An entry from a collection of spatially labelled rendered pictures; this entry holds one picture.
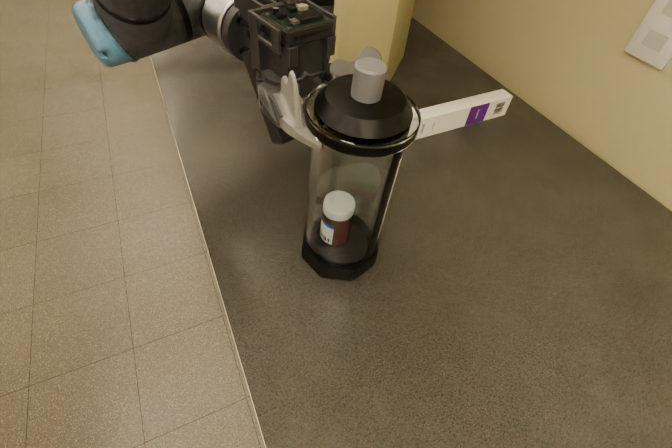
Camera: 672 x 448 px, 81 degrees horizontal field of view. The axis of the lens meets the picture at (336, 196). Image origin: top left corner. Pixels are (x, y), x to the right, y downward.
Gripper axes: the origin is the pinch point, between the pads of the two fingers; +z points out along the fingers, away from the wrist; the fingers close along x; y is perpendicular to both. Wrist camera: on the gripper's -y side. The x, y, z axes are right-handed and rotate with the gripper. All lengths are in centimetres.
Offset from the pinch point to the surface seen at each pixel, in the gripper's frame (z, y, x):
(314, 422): 14.2, -20.6, -15.1
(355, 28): -26.8, -5.5, 24.4
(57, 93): -233, -117, -10
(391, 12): -25.1, -3.4, 30.9
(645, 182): 21, -20, 53
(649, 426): 36.3, -20.0, 11.9
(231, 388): -25, -115, -13
